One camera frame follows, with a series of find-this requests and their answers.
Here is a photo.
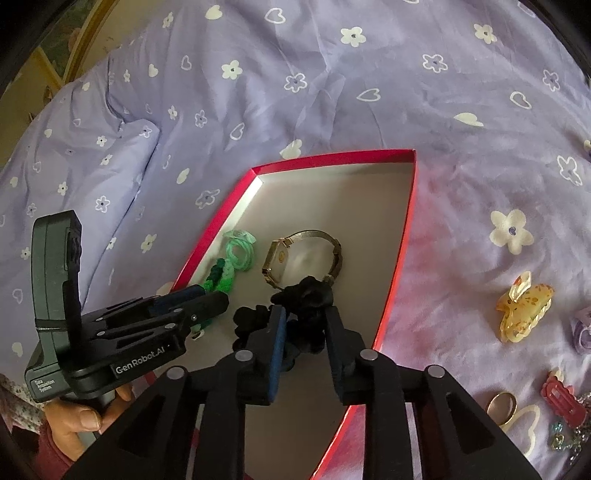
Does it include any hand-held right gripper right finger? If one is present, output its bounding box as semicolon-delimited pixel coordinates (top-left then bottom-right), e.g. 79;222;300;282
324;305;543;480

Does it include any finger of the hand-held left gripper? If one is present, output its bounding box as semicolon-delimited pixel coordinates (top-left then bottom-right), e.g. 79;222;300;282
83;284;208;326
95;292;230;357

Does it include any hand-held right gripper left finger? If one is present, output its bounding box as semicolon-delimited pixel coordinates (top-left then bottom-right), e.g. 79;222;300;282
62;305;290;480

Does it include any green braided bracelet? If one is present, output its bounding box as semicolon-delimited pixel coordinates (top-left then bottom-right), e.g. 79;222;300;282
190;258;236;340

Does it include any black scrunchie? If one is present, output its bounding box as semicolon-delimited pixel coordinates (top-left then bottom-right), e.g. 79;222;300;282
232;275;334;370

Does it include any red cardboard box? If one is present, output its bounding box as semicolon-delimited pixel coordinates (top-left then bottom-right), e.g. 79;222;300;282
147;148;419;480

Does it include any gold ring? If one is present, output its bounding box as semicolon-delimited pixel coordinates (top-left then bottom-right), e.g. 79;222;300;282
486;391;518;432

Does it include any yellow hair claw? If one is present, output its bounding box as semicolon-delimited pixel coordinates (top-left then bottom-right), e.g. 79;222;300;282
496;271;555;344

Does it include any red hair clip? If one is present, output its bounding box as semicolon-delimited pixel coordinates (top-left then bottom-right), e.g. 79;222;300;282
541;369;585;428

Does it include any purple bow hair tie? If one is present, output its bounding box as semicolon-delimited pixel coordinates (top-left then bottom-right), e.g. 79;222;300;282
570;309;591;355

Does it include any person's left hand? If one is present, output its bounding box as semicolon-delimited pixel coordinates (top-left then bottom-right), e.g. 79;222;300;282
46;382;136;462

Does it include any gold wristwatch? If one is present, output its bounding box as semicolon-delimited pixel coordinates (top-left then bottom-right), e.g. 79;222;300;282
262;229;343;291

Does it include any floral bedsheet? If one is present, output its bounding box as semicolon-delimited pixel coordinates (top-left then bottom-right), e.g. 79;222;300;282
0;374;49;437

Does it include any person's maroon clothing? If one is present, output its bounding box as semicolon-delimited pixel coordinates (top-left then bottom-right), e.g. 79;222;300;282
37;427;93;469

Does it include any yellow wooden headboard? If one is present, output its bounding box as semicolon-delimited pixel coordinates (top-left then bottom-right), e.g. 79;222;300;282
0;0;122;97

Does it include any purple floral blanket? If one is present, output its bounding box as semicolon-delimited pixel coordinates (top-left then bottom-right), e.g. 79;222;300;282
0;0;591;480

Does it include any mint green hair tie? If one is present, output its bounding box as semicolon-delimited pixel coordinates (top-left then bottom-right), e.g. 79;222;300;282
224;229;257;273

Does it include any silver chain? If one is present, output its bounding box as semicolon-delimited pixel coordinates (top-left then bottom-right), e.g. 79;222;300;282
570;390;591;462

